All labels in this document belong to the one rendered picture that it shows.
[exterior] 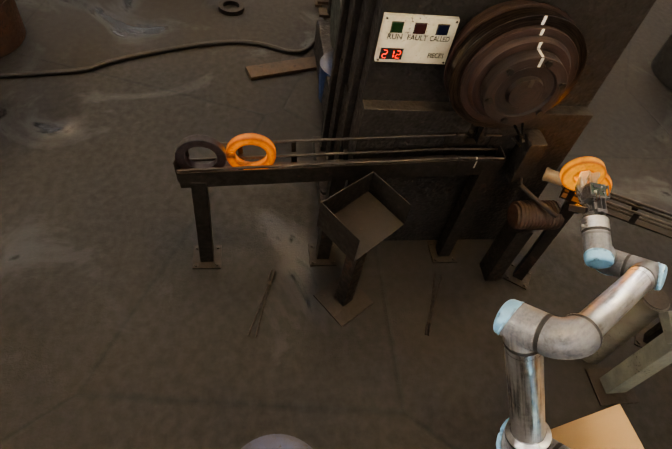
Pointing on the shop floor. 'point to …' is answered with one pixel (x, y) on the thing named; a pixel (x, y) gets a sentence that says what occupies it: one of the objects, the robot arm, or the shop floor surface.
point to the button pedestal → (633, 368)
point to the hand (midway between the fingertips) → (585, 170)
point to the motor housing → (518, 234)
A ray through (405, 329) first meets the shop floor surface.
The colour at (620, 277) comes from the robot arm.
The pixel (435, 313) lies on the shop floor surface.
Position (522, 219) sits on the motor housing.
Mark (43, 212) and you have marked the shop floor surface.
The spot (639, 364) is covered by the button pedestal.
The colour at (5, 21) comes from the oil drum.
